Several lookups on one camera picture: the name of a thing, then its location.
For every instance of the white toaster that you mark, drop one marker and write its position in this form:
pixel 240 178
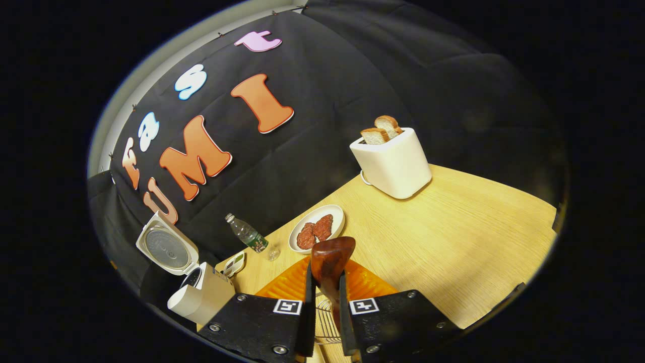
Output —
pixel 398 166

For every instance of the clear plastic water bottle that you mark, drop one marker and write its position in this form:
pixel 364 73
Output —
pixel 247 234

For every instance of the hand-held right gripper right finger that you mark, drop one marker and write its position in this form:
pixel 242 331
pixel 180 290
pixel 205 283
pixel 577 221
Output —
pixel 345 322

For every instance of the brown wooden spoon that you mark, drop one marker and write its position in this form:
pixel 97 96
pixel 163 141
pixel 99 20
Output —
pixel 330 257

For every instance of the red meat piece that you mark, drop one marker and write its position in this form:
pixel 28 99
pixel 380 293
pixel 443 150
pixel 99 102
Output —
pixel 306 237
pixel 323 227

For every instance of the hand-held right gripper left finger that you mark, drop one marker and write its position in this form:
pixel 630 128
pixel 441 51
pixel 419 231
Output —
pixel 307 322

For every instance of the white round plate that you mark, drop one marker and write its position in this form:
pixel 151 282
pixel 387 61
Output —
pixel 330 212

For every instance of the white rice cooker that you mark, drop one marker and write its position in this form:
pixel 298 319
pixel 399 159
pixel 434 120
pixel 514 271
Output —
pixel 211 297

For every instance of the black backdrop cloth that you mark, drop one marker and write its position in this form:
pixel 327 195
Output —
pixel 327 126

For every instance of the toasted bread slice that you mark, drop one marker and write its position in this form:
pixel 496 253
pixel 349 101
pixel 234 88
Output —
pixel 389 123
pixel 375 136

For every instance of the small white divided dish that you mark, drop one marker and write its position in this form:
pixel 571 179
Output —
pixel 236 262

